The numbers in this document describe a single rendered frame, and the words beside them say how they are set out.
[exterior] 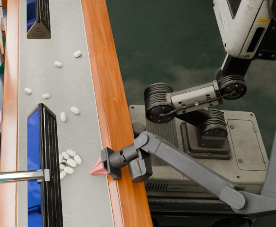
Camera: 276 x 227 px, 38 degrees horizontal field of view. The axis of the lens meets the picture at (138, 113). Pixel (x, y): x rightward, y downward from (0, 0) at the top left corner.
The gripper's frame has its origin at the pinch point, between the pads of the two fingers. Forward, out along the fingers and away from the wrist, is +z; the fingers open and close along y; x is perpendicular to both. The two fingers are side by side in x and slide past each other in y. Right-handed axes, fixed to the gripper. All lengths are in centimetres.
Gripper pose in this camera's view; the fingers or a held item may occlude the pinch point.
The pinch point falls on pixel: (92, 173)
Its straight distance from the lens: 141.8
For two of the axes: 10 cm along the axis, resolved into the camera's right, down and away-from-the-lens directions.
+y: 1.7, 7.7, -6.1
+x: 5.3, 4.5, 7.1
